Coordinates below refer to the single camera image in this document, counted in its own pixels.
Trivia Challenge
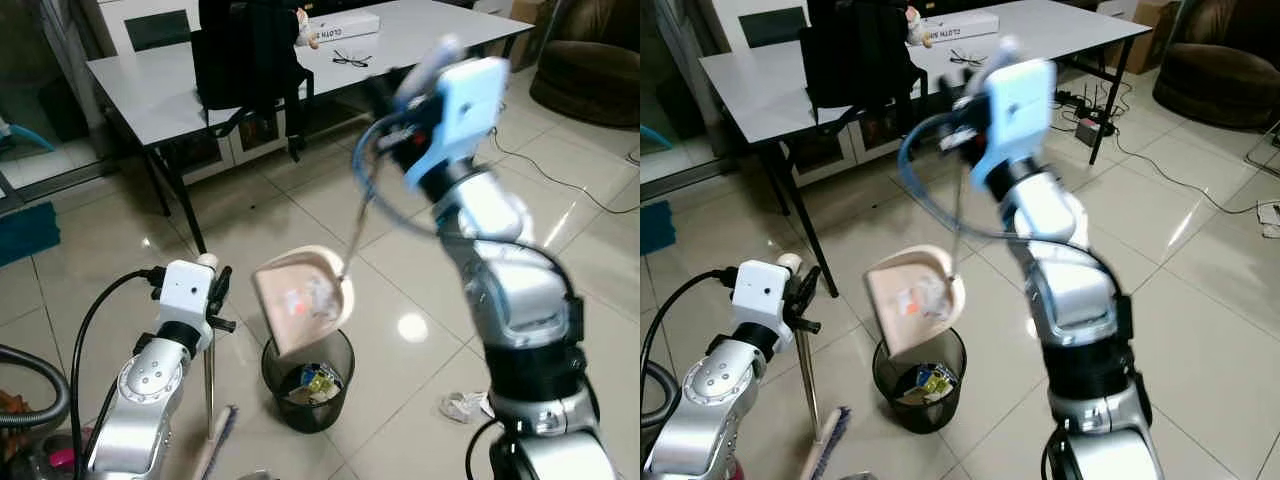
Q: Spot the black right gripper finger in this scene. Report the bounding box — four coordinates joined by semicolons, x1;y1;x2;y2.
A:
965;35;1023;97
395;35;467;105

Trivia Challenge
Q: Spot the beige dustpan with thin handle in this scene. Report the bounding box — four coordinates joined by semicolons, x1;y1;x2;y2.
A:
251;165;379;360
864;160;969;360

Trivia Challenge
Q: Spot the teal floor mat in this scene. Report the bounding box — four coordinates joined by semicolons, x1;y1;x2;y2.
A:
640;199;677;257
0;201;62;268

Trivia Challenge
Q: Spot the long white printed box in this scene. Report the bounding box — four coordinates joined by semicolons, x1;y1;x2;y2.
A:
918;11;1002;47
303;11;382;47

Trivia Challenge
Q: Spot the brown cardboard box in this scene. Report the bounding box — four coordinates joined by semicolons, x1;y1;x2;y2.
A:
1128;0;1183;75
508;0;549;33

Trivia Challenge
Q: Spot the black power strip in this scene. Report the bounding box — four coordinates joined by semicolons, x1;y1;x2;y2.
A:
1053;86;1121;149

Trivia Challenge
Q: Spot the black mesh trash bin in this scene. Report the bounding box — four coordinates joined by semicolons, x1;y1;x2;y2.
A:
872;327;969;434
261;327;357;434

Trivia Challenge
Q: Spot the black backpack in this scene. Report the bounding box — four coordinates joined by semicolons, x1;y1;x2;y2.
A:
191;0;315;163
803;0;927;151

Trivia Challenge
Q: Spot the dark brown beanbag chair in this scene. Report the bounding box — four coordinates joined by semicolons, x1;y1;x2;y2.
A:
1152;0;1280;131
529;0;641;128

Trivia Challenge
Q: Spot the white table with black legs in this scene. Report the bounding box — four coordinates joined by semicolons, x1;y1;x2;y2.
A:
699;0;1153;298
87;0;537;253

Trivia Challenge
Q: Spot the white cabinet with dark panel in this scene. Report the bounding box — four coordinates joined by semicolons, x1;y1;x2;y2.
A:
712;0;813;53
98;0;203;58

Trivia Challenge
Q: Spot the crumpled white paper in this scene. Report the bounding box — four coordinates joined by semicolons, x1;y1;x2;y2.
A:
439;391;495;424

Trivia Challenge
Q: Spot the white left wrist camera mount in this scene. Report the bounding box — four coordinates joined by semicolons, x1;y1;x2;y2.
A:
158;260;217;351
731;261;793;347

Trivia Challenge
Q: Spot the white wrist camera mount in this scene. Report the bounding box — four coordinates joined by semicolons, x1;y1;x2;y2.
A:
972;58;1058;193
731;261;793;347
403;56;511;193
158;260;217;351

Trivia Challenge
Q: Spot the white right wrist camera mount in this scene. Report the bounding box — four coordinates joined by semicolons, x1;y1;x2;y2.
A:
972;58;1058;193
403;56;511;193

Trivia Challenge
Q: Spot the blue right wrist cable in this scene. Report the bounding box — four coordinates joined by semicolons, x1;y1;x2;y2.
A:
354;112;446;239
897;112;1013;243

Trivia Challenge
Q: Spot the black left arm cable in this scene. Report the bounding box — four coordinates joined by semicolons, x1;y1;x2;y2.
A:
640;266;741;406
69;266;167;453

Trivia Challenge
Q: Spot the grey vacuum hose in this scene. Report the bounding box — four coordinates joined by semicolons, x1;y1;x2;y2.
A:
640;360;683;433
0;344;73;433

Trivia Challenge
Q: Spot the thin black floor cable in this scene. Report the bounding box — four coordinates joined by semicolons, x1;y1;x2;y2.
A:
490;128;641;217
1108;125;1280;217

